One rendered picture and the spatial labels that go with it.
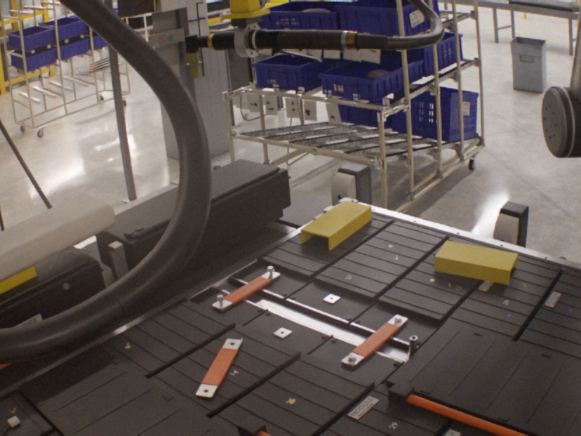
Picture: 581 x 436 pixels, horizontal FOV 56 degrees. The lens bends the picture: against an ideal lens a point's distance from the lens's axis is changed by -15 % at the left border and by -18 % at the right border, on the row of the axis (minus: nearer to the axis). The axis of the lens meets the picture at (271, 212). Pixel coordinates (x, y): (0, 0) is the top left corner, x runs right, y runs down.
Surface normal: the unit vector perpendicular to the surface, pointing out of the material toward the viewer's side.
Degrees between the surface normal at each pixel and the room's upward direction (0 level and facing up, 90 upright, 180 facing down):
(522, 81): 90
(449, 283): 0
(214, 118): 90
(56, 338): 80
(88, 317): 44
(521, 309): 0
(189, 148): 37
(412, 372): 0
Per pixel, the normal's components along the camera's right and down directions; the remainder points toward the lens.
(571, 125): -0.10, 0.25
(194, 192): 0.28, -0.57
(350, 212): -0.09, -0.91
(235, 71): 0.73, 0.22
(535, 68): -0.52, 0.39
